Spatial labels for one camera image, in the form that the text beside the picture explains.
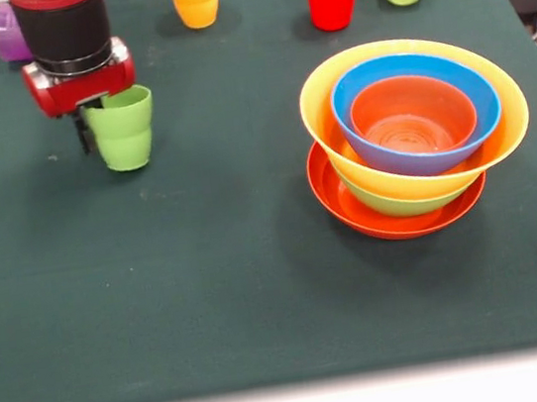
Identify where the green plastic bowl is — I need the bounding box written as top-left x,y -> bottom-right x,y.
331,144 -> 488,228

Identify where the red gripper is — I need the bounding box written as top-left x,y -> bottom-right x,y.
17,34 -> 148,164

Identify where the purple plastic cup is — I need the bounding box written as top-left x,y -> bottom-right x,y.
0,0 -> 35,65

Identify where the dark green tablecloth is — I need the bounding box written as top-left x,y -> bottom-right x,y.
0,0 -> 537,402

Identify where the small red plastic bowl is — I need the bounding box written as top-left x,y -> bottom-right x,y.
345,64 -> 483,166

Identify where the large orange plastic bowl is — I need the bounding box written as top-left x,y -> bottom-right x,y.
291,21 -> 537,217

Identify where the yellow plastic cup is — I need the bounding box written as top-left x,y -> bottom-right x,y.
165,0 -> 228,34

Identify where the blue plastic bowl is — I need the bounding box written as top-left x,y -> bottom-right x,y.
324,40 -> 511,189

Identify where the wide red plastic bowl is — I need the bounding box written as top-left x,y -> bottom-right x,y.
301,117 -> 495,253

